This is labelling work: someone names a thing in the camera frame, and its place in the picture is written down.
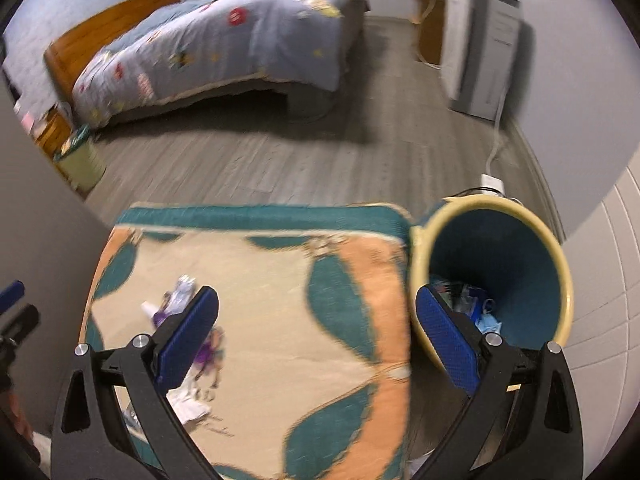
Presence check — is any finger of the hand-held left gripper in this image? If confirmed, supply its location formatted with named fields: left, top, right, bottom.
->
left=0, top=304, right=41, bottom=348
left=0, top=280, right=26, bottom=313

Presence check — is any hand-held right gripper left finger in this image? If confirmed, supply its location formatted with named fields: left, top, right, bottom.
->
left=50, top=285, right=223, bottom=480

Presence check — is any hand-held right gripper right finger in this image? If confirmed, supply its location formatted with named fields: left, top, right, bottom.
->
left=410, top=284, right=586, bottom=480

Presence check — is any blue face mask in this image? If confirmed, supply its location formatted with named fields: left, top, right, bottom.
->
left=470, top=299, right=505, bottom=335

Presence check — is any pink snack wrapper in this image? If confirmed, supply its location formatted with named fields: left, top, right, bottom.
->
left=141, top=274, right=197, bottom=328

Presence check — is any blue silver foil bag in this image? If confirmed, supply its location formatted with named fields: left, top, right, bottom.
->
left=431, top=276, right=483, bottom=313

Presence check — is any white tissue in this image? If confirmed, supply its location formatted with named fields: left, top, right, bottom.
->
left=165, top=387, right=212, bottom=426

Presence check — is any teal trash bin yellow rim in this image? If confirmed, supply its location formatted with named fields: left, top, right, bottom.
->
left=409, top=196, right=575, bottom=396

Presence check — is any person's left forearm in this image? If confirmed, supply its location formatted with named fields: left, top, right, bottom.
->
left=0, top=392, right=41, bottom=466

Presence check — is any grey cabinet side panel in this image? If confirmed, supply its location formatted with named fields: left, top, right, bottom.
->
left=0, top=75, right=116, bottom=321

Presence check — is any patterned quilted mat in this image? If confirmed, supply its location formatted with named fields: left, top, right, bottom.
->
left=80, top=202, right=416, bottom=480

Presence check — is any pale green storage bin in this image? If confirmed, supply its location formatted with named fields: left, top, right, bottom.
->
left=54, top=127, right=107, bottom=196

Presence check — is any wooden nightstand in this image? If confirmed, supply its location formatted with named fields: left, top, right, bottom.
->
left=35, top=110, right=76, bottom=161

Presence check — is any wooden bed headboard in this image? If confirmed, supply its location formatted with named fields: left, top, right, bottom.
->
left=44, top=0, right=183, bottom=101

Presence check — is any white air purifier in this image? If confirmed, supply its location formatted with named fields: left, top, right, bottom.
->
left=442, top=0, right=521, bottom=121

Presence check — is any blue patterned bed blanket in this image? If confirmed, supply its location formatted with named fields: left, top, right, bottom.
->
left=70, top=0, right=371, bottom=128

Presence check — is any black cable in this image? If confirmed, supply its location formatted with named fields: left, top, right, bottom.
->
left=452, top=186, right=523, bottom=206

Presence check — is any white power cable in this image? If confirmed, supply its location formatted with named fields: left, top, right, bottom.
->
left=486, top=100, right=507, bottom=177

